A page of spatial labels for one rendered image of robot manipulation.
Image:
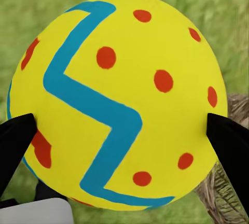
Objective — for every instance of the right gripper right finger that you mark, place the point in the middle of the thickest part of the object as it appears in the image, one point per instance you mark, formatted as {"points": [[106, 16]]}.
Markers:
{"points": [[230, 142]]}

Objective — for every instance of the wicker basket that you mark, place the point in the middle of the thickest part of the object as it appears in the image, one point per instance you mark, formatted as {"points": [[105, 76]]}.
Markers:
{"points": [[216, 180]]}

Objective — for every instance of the easter egg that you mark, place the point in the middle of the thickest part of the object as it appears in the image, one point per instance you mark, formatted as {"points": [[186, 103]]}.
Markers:
{"points": [[120, 91]]}

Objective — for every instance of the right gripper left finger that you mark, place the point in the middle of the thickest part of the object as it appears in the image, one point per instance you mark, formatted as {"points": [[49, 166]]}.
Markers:
{"points": [[16, 135]]}

